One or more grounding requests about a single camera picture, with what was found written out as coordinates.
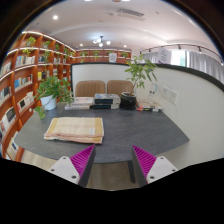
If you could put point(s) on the left tan chair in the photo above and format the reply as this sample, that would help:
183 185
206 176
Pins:
89 88

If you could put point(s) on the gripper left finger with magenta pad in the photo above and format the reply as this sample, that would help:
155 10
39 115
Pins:
76 168

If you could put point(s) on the tan chair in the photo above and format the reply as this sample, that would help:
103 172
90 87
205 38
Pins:
119 86
89 88

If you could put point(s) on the tall plant in black pot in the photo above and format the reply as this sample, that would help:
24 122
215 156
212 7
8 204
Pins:
140 70

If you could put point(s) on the folded beige yellow towel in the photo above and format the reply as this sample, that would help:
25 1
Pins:
76 129

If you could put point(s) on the green plant in white pot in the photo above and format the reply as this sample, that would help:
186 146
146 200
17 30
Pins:
52 88

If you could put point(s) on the white book stack left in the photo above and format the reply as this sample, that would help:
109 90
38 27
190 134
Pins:
80 103

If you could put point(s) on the dark book stack centre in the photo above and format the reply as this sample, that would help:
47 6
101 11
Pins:
106 101

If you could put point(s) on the white curtains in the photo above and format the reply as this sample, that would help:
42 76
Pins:
193 60

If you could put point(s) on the ceiling chandelier lamp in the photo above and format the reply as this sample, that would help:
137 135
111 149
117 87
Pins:
101 42

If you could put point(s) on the white hanging sign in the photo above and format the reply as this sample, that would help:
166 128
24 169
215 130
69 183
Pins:
164 56

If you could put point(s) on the book stack right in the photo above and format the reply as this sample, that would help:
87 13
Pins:
144 105

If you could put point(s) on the right tan chair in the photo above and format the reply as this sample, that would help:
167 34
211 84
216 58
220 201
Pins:
119 86

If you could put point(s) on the orange wooden bookshelf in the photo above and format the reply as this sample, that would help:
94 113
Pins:
33 57

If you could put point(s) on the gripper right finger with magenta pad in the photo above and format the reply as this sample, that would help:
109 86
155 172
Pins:
149 168

